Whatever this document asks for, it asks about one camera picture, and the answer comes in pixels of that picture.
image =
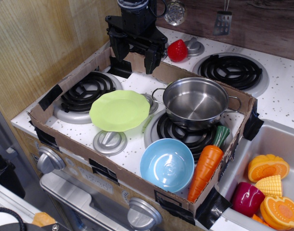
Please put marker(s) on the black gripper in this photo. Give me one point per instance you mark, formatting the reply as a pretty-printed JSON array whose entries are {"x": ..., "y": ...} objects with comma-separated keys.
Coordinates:
[{"x": 136, "y": 26}]

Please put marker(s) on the orange plastic toy carrot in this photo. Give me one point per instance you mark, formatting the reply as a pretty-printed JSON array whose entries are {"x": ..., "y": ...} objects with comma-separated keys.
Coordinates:
[{"x": 209, "y": 159}]

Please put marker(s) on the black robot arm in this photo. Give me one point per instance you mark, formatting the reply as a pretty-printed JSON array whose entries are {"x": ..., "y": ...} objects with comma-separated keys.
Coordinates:
[{"x": 137, "y": 27}]

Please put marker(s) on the green plastic plate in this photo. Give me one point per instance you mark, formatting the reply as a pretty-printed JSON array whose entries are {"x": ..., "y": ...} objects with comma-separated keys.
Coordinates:
[{"x": 119, "y": 111}]

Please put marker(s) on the red toy strawberry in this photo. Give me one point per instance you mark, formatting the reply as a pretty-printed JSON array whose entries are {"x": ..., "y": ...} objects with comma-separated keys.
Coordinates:
[{"x": 177, "y": 51}]

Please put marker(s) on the hanging metal strainer ladle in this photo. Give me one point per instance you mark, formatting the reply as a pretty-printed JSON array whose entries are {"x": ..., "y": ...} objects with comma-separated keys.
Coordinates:
[{"x": 176, "y": 12}]

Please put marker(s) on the silver stovetop knob middle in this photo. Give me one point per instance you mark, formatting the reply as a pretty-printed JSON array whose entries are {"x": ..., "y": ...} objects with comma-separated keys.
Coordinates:
[{"x": 153, "y": 105}]

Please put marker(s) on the silver stovetop knob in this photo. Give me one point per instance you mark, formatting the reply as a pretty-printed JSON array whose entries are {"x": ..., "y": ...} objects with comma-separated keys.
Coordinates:
[
  {"x": 110, "y": 143},
  {"x": 153, "y": 105},
  {"x": 194, "y": 47}
]

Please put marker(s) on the silver stovetop knob back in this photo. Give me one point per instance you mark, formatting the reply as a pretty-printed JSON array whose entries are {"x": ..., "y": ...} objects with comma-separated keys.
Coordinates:
[{"x": 194, "y": 47}]

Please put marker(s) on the cardboard fence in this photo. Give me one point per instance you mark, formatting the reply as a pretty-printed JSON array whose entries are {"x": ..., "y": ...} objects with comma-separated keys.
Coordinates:
[{"x": 83, "y": 162}]

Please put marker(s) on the front left black burner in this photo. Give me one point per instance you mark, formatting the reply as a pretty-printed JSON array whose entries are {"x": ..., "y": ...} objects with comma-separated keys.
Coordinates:
[{"x": 73, "y": 107}]

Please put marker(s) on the black burner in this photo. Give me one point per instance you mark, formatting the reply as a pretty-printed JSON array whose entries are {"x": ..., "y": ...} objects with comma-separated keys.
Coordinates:
[
  {"x": 237, "y": 70},
  {"x": 161, "y": 127},
  {"x": 73, "y": 107}
]

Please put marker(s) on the stainless steel pot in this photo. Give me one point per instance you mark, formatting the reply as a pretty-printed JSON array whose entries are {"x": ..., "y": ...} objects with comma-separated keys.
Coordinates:
[{"x": 197, "y": 103}]

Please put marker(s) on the front right black burner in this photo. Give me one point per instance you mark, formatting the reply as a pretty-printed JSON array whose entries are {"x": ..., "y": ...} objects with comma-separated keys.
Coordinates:
[{"x": 161, "y": 127}]

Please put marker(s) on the hanging metal slotted spatula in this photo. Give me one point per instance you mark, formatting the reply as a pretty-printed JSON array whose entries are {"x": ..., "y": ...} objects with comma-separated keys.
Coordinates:
[{"x": 223, "y": 21}]

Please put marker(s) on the silver stovetop knob front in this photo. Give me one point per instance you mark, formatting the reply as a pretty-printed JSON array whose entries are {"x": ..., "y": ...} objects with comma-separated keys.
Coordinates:
[{"x": 110, "y": 143}]

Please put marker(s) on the back right black burner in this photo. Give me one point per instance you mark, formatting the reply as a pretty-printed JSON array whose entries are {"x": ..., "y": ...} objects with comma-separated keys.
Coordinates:
[{"x": 237, "y": 70}]

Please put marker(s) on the blue plastic bowl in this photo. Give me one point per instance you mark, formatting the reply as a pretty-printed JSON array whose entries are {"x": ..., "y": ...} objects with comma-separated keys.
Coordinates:
[{"x": 168, "y": 164}]

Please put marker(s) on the silver oven knob left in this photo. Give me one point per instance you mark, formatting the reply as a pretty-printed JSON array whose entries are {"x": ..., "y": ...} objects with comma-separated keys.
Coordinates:
[{"x": 49, "y": 161}]

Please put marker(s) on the silver oven knob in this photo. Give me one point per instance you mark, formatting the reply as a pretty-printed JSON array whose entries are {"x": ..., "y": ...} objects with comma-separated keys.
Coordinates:
[
  {"x": 49, "y": 161},
  {"x": 142, "y": 216}
]

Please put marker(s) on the silver oven knob right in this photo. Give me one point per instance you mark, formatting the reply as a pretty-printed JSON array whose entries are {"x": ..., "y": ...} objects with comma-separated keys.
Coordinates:
[{"x": 142, "y": 216}]

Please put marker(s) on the toy oven door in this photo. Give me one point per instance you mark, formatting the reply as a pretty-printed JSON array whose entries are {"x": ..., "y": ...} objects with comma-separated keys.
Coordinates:
[{"x": 92, "y": 211}]

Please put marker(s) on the orange toy pumpkin half upper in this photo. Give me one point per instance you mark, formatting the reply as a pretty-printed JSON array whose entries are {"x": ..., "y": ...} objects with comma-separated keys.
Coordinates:
[{"x": 263, "y": 166}]

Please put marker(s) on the orange toy pumpkin half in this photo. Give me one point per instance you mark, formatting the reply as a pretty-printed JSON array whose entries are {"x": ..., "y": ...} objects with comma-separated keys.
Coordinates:
[
  {"x": 263, "y": 166},
  {"x": 278, "y": 212}
]

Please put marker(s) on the magenta toy fruit piece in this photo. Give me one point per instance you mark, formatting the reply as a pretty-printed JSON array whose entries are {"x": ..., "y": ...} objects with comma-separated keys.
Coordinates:
[{"x": 247, "y": 199}]

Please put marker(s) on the yellow toy corn piece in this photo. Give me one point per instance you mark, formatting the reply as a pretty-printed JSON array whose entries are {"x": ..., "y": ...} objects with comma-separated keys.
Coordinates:
[{"x": 270, "y": 186}]

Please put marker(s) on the orange object bottom left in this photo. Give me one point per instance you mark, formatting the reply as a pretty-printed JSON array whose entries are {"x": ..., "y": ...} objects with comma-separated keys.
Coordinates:
[{"x": 42, "y": 219}]

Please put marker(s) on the small orange toy piece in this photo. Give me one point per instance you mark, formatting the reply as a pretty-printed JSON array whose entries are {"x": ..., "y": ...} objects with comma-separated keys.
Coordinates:
[{"x": 258, "y": 219}]

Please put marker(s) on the orange toy pumpkin half lower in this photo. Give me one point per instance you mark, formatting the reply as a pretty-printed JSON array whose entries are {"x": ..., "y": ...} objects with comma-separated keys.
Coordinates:
[{"x": 278, "y": 212}]

